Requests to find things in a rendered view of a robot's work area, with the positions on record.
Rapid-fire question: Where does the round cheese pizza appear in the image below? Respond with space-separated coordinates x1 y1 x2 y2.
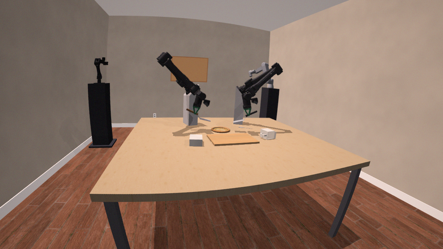
211 127 230 133

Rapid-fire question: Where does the wooden cutting board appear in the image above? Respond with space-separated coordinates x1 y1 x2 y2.
207 133 260 146

